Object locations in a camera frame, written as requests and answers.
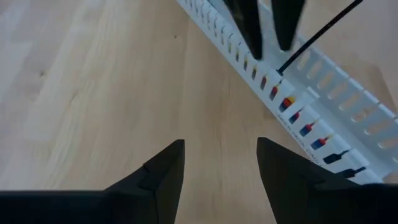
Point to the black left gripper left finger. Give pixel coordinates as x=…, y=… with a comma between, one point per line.
x=124, y=202

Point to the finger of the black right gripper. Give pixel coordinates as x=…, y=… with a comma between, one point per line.
x=248, y=25
x=286, y=21

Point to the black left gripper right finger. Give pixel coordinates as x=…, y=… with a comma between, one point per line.
x=311, y=202

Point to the black zip tie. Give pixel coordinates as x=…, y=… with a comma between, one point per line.
x=317, y=35

